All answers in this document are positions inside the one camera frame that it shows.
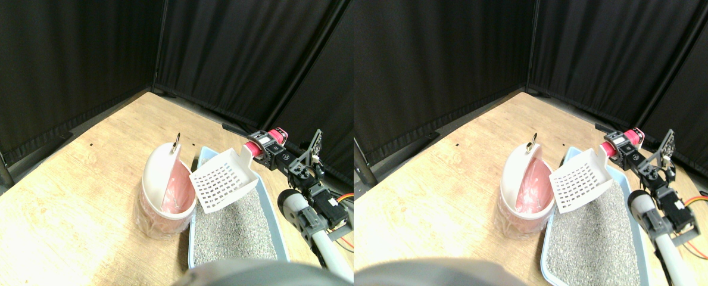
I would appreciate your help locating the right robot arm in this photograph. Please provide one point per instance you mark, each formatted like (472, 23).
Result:
(669, 238)
(324, 238)

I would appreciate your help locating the black bracket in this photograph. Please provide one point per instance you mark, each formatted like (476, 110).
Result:
(315, 143)
(668, 143)

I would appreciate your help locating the white bin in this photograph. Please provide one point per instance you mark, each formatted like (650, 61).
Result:
(511, 179)
(154, 179)

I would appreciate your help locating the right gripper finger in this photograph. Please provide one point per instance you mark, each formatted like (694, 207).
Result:
(615, 140)
(270, 154)
(261, 140)
(624, 154)

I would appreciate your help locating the blue litter tray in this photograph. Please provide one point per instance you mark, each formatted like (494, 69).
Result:
(592, 238)
(234, 232)

